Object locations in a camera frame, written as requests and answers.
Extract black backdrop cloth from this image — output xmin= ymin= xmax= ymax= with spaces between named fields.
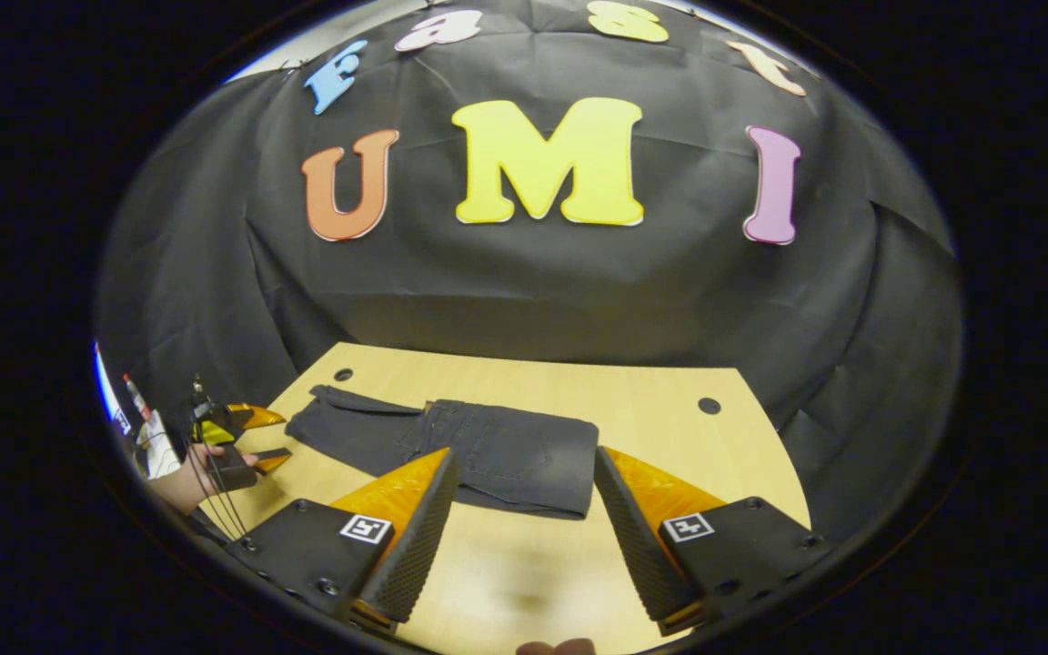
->
xmin=95 ymin=0 xmax=966 ymax=547

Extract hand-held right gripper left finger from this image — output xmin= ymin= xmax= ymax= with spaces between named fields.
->
xmin=224 ymin=446 xmax=459 ymax=636

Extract red and white tube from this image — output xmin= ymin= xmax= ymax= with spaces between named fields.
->
xmin=122 ymin=373 xmax=152 ymax=421

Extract dark grey jeans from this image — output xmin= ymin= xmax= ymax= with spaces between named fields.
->
xmin=285 ymin=384 xmax=600 ymax=521

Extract thin black cable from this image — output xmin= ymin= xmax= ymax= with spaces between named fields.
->
xmin=187 ymin=373 xmax=247 ymax=539

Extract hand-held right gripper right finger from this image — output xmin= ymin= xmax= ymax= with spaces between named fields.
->
xmin=594 ymin=444 xmax=832 ymax=638

